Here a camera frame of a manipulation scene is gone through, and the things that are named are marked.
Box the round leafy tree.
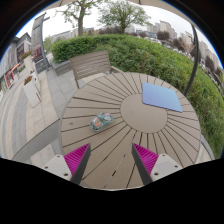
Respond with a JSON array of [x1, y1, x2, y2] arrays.
[[97, 0, 152, 35]]

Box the curved black pole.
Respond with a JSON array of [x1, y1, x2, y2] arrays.
[[182, 24, 201, 98]]

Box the green hedge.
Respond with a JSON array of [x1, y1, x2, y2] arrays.
[[49, 33, 224, 158]]

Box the transparent computer mouse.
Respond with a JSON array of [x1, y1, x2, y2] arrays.
[[89, 111, 115, 132]]

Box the tall dark sign board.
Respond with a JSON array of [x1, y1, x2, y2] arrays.
[[30, 12, 51, 75]]

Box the grey slatted outdoor chair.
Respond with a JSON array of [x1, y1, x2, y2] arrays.
[[68, 50, 125, 90]]

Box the tree with bare trunk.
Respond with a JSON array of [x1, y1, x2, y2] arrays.
[[55, 0, 102, 37]]

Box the distant apartment buildings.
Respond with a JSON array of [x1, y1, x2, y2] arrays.
[[124, 19, 219, 68]]

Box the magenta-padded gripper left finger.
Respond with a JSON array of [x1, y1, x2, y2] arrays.
[[42, 143, 92, 186]]

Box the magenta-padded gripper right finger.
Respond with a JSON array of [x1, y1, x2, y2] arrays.
[[131, 142, 184, 186]]

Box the blue mouse pad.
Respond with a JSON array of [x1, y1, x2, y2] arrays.
[[141, 81, 184, 113]]

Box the white planter box with flowers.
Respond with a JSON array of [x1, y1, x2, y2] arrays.
[[22, 75, 42, 109], [21, 51, 36, 73]]

